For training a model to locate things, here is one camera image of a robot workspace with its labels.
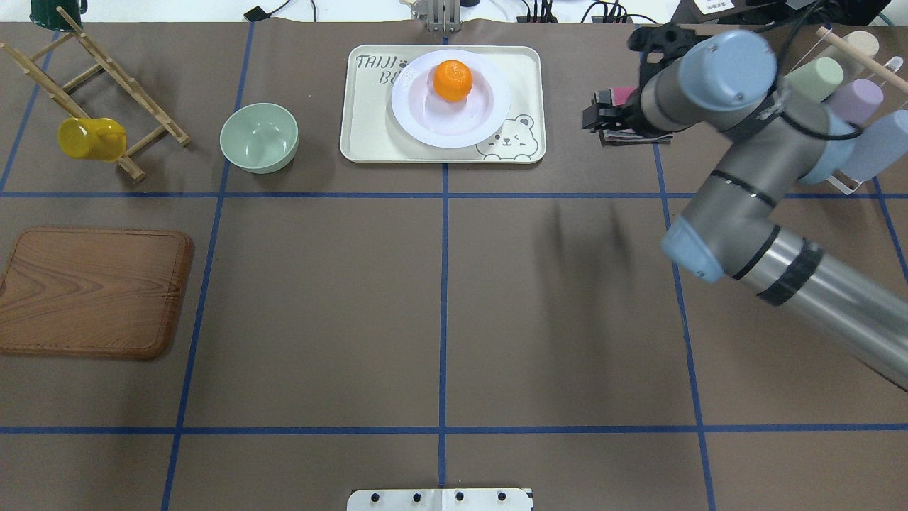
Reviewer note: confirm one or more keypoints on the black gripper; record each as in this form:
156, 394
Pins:
627, 113

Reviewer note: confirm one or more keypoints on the orange fruit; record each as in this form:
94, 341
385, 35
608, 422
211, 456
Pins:
452, 81

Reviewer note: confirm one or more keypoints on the white ribbed plate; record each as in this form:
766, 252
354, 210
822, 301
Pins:
429, 118

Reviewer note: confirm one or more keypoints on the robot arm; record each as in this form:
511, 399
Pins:
779, 137

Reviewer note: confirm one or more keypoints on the cream bear tray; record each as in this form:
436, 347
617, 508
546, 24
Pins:
370, 134

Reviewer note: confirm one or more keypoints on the grey cloth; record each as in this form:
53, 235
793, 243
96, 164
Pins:
622, 135

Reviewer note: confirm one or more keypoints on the pink cloth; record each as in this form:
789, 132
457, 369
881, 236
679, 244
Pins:
620, 95

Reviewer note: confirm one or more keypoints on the green cup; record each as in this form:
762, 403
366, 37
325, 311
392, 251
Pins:
817, 79

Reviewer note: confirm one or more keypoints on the purple cup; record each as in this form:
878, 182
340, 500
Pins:
856, 102

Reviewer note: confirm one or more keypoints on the beige cup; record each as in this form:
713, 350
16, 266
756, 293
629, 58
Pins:
863, 42

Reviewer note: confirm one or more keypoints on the blue cup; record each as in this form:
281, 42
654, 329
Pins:
862, 158

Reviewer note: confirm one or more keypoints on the green bowl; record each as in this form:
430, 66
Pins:
260, 138

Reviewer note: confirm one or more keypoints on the yellow mug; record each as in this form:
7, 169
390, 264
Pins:
92, 139

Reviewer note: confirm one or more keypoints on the wooden cutting board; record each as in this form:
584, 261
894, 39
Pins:
74, 291

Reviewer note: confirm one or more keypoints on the wooden mug rack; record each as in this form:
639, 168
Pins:
103, 62

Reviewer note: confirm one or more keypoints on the dark green mug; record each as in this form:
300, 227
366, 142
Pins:
54, 15

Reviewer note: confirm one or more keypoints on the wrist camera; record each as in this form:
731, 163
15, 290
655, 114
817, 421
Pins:
659, 47

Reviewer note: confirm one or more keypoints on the aluminium frame post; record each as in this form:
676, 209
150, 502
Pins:
442, 17

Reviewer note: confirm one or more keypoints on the wooden rack handle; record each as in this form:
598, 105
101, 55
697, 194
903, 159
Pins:
858, 54

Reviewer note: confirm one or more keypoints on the white wire cup rack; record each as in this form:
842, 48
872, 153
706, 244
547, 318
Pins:
895, 99

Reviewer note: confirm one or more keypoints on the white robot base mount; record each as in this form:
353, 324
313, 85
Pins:
442, 499

